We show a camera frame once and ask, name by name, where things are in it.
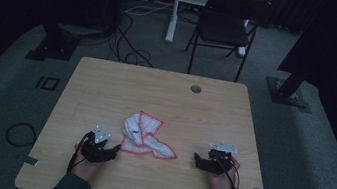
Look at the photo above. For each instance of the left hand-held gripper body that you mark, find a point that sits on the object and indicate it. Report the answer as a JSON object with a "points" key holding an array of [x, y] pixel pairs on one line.
{"points": [[94, 150]]}

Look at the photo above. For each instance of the white cloth with red edging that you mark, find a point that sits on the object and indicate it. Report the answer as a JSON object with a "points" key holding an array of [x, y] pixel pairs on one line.
{"points": [[133, 130]]}

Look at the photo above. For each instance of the white desk frame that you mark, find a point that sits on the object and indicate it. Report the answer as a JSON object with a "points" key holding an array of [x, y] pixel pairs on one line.
{"points": [[172, 24]]}

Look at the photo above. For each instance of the grey round table grommet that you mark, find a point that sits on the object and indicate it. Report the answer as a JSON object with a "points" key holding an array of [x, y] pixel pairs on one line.
{"points": [[196, 89]]}

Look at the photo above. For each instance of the person's left hand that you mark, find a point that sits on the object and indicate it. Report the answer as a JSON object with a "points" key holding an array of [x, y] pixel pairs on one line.
{"points": [[86, 168]]}

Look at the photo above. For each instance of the black metal stand base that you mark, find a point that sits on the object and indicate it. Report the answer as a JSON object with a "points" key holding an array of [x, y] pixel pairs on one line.
{"points": [[52, 49], [286, 92]]}

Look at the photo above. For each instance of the person's right hand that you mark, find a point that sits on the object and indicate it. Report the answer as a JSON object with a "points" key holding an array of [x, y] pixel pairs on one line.
{"points": [[222, 182]]}

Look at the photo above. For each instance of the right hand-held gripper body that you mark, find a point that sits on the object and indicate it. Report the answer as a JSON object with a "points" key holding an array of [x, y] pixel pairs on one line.
{"points": [[218, 162]]}

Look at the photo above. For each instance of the black folding chair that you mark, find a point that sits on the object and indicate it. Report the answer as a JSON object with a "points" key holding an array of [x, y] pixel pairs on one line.
{"points": [[223, 28]]}

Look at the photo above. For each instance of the dark pleated curtain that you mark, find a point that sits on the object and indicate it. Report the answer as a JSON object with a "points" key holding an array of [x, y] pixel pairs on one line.
{"points": [[290, 11]]}

